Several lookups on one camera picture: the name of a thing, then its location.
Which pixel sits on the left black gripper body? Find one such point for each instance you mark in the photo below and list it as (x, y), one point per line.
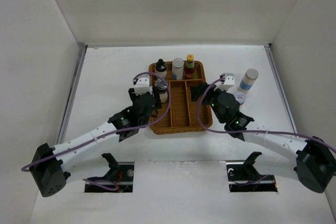
(155, 94)

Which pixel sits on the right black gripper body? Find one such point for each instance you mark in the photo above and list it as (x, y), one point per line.
(214, 100)

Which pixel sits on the silver lid dark spice jar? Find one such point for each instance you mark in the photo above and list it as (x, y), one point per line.
(240, 97)

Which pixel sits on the red chili sauce bottle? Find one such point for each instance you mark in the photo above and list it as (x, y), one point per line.
(189, 69)

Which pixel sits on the black top glass grinder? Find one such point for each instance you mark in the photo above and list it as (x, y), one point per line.
(163, 90)

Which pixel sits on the blue label bead jar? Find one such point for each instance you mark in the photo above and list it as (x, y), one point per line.
(177, 69)
(248, 80)

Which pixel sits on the black cap salt shaker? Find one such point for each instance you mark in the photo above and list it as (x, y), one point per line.
(161, 68)

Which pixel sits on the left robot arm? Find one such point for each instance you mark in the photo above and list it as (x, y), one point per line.
(50, 166)

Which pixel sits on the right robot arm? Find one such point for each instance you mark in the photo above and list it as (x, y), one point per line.
(311, 161)

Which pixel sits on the brown wicker divided tray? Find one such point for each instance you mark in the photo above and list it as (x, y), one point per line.
(183, 115)

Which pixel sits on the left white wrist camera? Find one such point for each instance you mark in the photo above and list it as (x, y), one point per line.
(142, 85)

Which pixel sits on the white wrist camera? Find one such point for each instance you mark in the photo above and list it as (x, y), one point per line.
(227, 81)
(142, 85)

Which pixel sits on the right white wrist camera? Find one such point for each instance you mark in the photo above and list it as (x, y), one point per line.
(227, 81)

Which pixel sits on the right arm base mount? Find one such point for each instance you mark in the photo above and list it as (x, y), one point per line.
(244, 178)

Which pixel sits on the right aluminium table rail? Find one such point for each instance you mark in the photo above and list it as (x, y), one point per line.
(280, 88)

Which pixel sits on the aluminium table rail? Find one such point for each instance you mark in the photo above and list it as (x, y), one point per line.
(280, 88)
(71, 95)

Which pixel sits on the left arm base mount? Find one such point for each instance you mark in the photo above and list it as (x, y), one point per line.
(117, 179)

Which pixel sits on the left aluminium table rail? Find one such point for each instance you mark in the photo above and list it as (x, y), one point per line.
(71, 95)

